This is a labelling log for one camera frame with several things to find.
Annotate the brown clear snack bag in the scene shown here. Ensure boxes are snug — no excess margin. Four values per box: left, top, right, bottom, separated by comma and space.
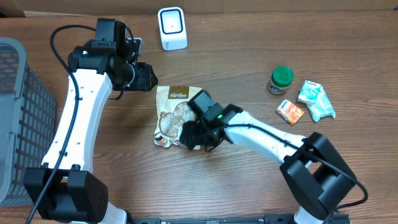
154, 85, 201, 148

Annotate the orange white small box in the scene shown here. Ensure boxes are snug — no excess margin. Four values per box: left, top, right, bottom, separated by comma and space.
276, 99, 304, 125

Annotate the green lid jar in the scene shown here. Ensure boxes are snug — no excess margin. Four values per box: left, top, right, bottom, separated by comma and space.
267, 66, 294, 95

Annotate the small teal gum pack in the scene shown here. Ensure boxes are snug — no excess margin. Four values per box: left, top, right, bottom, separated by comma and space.
297, 80, 321, 105

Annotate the teal tissue pack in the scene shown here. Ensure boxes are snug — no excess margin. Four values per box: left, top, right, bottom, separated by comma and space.
307, 85, 336, 122

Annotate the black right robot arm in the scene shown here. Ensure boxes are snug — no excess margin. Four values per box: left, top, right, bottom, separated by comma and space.
180, 90, 356, 223

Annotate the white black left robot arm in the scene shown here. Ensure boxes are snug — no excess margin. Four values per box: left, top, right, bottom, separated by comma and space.
23, 18, 158, 223

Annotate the white barcode scanner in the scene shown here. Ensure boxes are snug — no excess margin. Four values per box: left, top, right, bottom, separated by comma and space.
157, 7, 188, 51

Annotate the grey plastic mesh basket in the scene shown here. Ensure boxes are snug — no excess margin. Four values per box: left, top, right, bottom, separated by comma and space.
1, 37, 56, 207

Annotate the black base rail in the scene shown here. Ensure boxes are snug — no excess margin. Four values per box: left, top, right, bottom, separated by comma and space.
129, 214, 295, 224

